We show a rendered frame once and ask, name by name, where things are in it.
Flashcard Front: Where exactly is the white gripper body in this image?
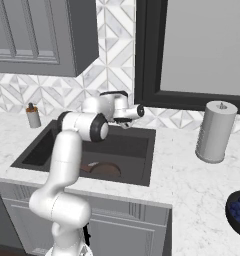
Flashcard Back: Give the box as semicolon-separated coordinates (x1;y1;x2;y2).
112;116;133;130

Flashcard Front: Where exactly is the dark grey sink basin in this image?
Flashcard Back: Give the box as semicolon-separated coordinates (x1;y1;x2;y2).
10;119;157;187

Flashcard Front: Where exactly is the brown pan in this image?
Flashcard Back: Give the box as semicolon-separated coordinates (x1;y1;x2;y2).
79;161;123;178

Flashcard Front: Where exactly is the black framed window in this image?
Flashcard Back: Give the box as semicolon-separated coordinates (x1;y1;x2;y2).
134;0;240;115

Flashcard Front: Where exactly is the white paper towel roll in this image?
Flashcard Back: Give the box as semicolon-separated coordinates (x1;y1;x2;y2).
194;100;239;165

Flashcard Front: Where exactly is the grey base cupboard door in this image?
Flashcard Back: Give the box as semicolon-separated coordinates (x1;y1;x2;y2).
86;195;173;256
0;181;60;256

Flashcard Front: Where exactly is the black bowl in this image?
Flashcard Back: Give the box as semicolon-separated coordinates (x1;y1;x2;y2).
224;189;240;240

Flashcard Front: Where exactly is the grey wall cupboard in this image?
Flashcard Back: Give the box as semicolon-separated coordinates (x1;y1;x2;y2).
0;0;100;78

